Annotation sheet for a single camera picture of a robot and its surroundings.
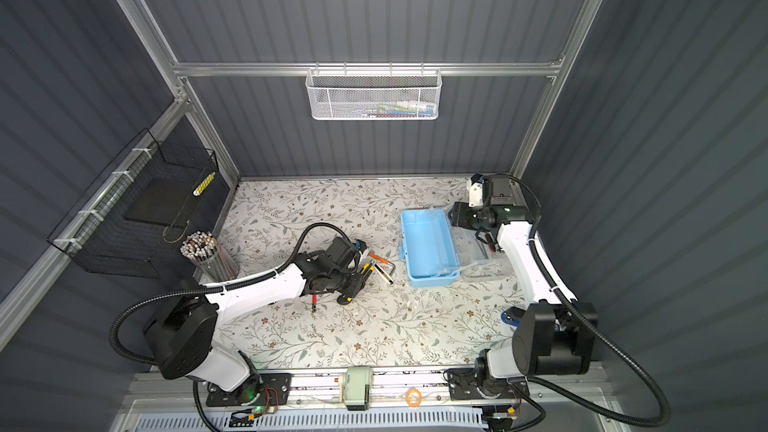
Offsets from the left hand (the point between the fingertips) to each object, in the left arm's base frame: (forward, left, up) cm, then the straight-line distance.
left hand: (361, 282), depth 86 cm
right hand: (+12, -29, +14) cm, 35 cm away
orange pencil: (+11, -5, -5) cm, 13 cm away
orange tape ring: (-28, -12, -6) cm, 32 cm away
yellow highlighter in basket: (+18, +42, +22) cm, 51 cm away
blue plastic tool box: (+14, -22, -4) cm, 26 cm away
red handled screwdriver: (-2, +15, -6) cm, 16 cm away
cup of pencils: (+6, +41, +9) cm, 42 cm away
